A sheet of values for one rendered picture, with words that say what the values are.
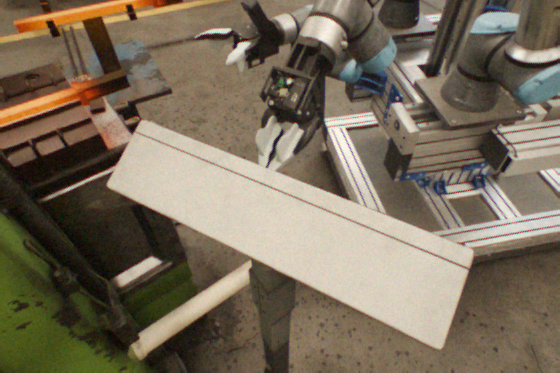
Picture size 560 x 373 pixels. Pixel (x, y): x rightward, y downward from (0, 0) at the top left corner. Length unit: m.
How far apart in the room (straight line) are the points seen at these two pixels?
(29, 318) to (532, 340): 1.61
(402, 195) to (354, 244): 1.36
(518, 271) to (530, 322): 0.22
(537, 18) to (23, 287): 0.93
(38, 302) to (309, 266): 0.35
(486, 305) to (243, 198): 1.50
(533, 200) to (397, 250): 1.60
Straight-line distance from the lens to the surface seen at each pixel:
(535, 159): 1.23
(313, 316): 1.55
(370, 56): 0.70
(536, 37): 0.92
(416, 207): 1.64
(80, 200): 0.83
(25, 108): 0.88
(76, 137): 0.80
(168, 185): 0.38
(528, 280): 1.90
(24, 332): 0.59
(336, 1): 0.63
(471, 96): 1.11
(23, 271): 0.50
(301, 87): 0.54
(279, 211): 0.33
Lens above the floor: 1.45
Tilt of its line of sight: 47 degrees down
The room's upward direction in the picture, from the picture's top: straight up
